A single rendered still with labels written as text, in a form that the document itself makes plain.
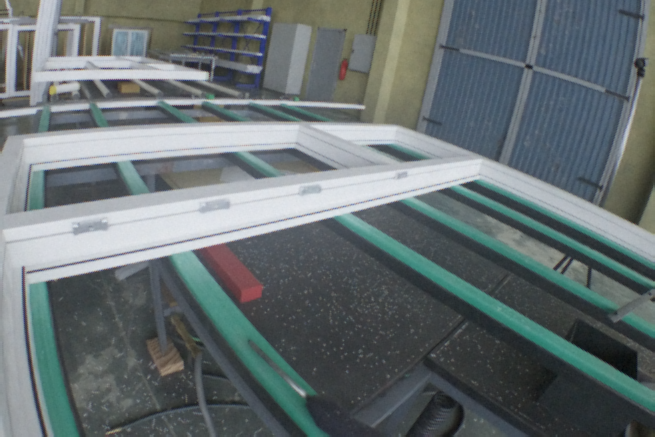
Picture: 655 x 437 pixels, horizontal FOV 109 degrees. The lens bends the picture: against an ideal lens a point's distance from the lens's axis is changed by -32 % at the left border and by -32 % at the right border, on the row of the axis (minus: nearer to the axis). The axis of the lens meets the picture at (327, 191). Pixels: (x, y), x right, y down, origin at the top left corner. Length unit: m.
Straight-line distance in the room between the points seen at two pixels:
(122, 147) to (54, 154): 0.17
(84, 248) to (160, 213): 0.12
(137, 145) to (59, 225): 0.47
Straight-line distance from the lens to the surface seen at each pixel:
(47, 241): 0.48
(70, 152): 0.87
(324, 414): 0.31
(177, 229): 0.52
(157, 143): 0.91
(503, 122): 6.64
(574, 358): 0.56
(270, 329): 0.79
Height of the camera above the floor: 1.15
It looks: 21 degrees down
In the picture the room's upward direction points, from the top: 11 degrees clockwise
